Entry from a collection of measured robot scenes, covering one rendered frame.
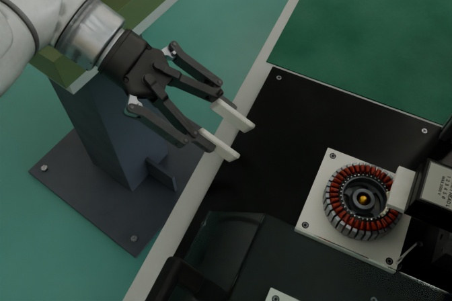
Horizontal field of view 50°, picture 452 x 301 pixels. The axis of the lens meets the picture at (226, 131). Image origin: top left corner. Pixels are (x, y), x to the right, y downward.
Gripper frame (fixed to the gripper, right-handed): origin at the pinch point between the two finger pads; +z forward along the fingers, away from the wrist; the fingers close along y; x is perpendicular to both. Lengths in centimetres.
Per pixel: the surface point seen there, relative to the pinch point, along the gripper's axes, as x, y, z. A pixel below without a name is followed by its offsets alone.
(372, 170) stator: 8.9, -4.4, 20.1
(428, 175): 20.4, -0.7, 19.7
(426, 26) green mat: 3.5, -43.2, 24.8
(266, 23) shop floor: -87, -97, 18
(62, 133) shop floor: -109, -20, -21
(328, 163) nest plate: 2.5, -4.8, 16.5
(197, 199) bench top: -8.8, 8.1, 3.7
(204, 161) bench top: -9.7, 1.7, 2.0
